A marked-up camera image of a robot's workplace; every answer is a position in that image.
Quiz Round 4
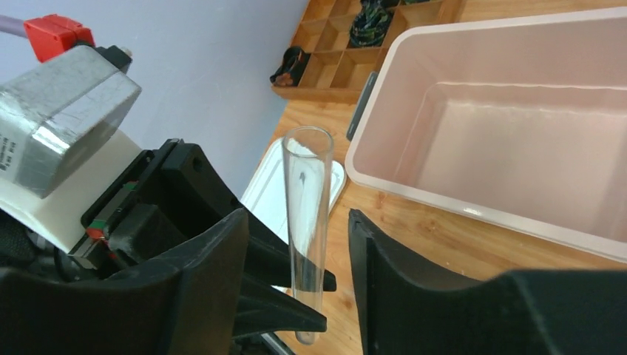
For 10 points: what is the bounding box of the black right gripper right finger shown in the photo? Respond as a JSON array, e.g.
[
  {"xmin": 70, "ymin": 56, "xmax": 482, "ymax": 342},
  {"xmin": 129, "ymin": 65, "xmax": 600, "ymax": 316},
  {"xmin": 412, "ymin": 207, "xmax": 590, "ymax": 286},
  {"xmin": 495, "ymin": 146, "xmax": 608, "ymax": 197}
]
[{"xmin": 348, "ymin": 209, "xmax": 626, "ymax": 354}]

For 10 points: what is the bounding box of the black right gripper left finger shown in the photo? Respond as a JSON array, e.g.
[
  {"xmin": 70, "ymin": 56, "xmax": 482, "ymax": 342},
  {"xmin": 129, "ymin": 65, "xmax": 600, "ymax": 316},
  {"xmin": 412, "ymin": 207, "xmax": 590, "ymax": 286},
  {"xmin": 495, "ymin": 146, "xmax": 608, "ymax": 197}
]
[{"xmin": 1, "ymin": 209, "xmax": 248, "ymax": 354}]

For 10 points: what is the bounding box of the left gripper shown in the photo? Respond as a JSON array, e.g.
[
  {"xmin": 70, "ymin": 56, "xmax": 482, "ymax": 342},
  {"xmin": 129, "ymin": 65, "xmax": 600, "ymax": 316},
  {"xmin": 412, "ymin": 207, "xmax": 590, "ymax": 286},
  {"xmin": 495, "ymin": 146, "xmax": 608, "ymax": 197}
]
[{"xmin": 1, "ymin": 134, "xmax": 327, "ymax": 344}]

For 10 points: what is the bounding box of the clear glass test tube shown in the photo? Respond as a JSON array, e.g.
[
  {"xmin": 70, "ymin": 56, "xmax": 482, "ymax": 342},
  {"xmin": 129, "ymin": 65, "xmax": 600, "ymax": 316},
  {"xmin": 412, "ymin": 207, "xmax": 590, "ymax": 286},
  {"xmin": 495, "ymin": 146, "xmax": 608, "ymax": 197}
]
[{"xmin": 282, "ymin": 126, "xmax": 335, "ymax": 346}]

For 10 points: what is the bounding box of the white plastic lid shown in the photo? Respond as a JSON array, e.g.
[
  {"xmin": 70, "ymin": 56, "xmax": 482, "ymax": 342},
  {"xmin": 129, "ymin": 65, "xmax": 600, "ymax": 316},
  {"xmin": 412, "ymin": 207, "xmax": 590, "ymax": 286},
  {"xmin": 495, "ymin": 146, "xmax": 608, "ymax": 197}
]
[{"xmin": 241, "ymin": 138, "xmax": 347, "ymax": 254}]

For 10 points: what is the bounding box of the dark fabric roll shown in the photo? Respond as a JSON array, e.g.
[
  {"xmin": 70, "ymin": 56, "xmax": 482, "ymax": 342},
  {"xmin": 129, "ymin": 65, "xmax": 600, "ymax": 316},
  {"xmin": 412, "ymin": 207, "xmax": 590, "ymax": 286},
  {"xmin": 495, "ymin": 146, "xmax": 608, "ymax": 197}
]
[{"xmin": 269, "ymin": 46, "xmax": 311, "ymax": 87}]

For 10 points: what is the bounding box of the wooden compartment tray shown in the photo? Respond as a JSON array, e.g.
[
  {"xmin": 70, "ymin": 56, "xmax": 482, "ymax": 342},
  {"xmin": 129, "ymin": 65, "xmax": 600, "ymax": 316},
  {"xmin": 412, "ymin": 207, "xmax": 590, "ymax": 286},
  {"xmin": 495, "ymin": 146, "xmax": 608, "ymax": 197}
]
[{"xmin": 271, "ymin": 1, "xmax": 465, "ymax": 104}]

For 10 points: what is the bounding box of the pink plastic bin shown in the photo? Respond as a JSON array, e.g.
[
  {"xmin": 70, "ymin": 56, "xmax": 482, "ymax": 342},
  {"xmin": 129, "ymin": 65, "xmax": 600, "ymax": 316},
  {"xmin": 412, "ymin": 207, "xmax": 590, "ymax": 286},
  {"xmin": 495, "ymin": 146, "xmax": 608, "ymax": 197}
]
[{"xmin": 345, "ymin": 7, "xmax": 626, "ymax": 262}]

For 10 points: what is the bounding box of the green patterned fabric roll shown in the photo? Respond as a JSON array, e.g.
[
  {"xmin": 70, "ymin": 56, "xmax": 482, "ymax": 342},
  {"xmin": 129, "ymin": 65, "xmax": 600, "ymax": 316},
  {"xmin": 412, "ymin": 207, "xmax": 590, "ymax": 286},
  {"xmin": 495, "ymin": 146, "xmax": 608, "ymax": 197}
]
[{"xmin": 349, "ymin": 0, "xmax": 394, "ymax": 48}]

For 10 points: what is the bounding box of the grey bin handle left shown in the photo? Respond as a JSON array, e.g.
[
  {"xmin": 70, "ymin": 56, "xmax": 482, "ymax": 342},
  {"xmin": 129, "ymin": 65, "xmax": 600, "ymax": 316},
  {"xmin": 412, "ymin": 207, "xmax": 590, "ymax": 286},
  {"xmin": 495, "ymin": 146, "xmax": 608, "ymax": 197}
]
[{"xmin": 345, "ymin": 71, "xmax": 378, "ymax": 141}]

